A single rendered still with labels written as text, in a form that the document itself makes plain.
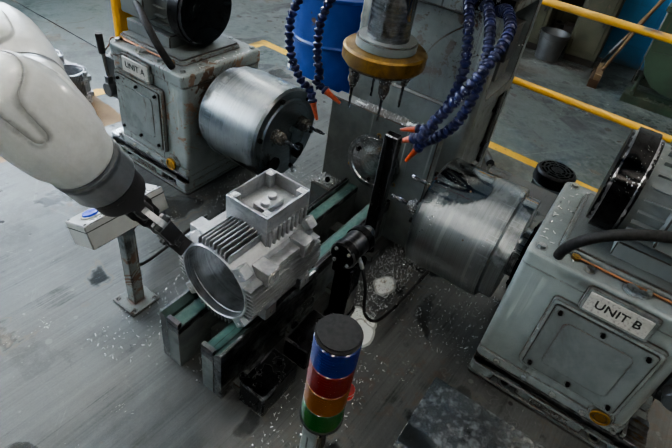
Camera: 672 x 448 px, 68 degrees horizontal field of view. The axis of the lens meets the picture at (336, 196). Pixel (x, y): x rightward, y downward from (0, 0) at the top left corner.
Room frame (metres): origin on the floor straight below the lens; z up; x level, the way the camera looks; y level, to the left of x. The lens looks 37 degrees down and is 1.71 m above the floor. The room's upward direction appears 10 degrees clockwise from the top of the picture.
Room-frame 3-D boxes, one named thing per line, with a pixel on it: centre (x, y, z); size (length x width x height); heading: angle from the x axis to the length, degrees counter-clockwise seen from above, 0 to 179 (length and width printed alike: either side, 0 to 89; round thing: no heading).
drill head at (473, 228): (0.84, -0.32, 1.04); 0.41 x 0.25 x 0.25; 61
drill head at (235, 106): (1.17, 0.28, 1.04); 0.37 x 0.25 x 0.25; 61
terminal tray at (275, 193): (0.72, 0.12, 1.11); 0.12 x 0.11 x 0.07; 150
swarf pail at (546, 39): (5.17, -1.90, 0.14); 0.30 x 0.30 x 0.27
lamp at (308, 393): (0.38, -0.03, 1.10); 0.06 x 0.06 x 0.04
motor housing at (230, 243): (0.69, 0.14, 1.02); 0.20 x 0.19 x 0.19; 150
